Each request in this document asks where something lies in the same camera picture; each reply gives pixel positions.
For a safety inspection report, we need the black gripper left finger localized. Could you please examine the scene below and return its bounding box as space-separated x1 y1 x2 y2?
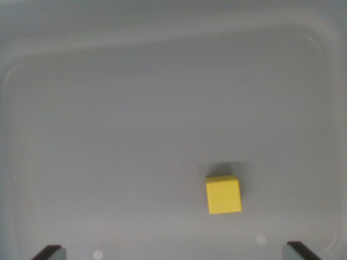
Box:
31 244 67 260

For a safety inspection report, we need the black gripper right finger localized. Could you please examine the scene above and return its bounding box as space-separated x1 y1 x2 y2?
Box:
281 240 324 260

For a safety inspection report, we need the yellow cube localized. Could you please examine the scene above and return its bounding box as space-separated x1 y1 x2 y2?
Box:
205 174 242 215

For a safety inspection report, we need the grey plastic bin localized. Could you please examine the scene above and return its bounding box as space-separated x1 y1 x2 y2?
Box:
0 0 347 260

